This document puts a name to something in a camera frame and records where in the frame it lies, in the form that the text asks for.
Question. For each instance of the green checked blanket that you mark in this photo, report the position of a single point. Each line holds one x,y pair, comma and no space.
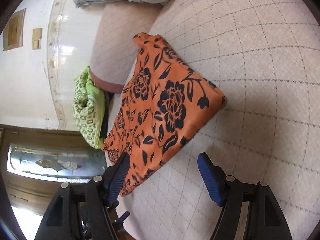
87,112

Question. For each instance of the orange floral blouse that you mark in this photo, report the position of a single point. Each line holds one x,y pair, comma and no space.
162,100

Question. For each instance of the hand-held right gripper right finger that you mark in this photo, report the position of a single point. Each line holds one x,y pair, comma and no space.
208,177

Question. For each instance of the wooden door with glass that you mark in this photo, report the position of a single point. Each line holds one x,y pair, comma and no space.
37,133

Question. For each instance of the framed wall plaque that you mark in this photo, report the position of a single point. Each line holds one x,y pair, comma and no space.
14,30

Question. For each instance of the pink sofa bolster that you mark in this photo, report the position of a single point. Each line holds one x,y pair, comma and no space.
117,47

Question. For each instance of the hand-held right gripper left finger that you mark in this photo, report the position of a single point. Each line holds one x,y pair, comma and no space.
122,170

